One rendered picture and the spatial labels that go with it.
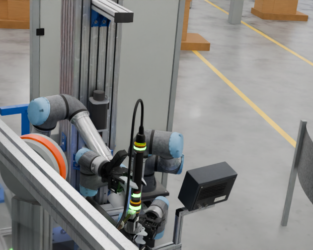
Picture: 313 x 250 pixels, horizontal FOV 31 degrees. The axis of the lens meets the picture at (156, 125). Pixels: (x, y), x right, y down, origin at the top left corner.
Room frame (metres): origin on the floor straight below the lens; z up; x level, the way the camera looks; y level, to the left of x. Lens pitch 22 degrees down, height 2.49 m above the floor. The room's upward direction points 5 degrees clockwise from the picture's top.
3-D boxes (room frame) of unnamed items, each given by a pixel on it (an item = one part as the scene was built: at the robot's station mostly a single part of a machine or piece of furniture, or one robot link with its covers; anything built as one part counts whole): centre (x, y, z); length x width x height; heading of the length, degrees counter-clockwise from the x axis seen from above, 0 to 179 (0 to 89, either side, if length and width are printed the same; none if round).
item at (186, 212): (2.56, -0.24, 1.04); 0.24 x 0.03 x 0.03; 127
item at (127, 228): (1.88, 0.06, 1.35); 0.09 x 0.07 x 0.10; 162
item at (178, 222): (2.49, -0.16, 0.96); 0.03 x 0.03 x 0.20; 37
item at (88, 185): (2.09, 0.25, 1.39); 0.11 x 0.08 x 0.11; 133
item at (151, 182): (2.75, 0.05, 1.09); 0.15 x 0.15 x 0.10
